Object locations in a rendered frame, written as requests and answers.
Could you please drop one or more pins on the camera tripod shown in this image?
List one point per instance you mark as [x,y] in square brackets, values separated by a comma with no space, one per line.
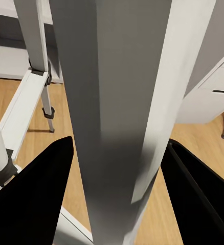
[126,65]

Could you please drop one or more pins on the desk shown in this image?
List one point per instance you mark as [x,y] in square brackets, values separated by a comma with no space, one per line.
[203,100]

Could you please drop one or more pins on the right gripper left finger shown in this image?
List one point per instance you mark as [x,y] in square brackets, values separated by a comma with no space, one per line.
[30,202]

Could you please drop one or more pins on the bookcase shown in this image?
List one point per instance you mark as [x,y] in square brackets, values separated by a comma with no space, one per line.
[14,58]

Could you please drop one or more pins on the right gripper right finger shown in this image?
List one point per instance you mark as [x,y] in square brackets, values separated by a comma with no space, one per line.
[197,196]

